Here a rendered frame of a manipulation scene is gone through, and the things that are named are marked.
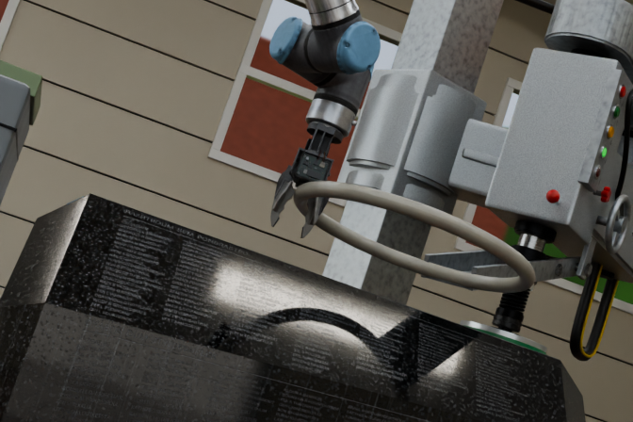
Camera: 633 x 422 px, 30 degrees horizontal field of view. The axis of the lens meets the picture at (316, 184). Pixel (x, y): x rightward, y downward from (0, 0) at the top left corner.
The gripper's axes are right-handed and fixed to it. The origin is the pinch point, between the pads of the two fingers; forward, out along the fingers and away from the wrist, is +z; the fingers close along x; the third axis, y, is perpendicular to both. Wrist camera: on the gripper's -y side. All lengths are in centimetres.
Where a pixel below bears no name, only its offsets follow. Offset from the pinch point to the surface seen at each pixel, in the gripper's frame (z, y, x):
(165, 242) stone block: 9.1, -18.0, -23.1
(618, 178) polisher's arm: -53, -65, 73
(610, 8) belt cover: -83, -39, 52
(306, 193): -5.5, 9.3, 1.0
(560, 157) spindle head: -46, -43, 53
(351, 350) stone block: 16.3, -17.8, 20.5
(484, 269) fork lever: -9.3, -18.5, 40.9
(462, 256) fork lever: -13, -35, 38
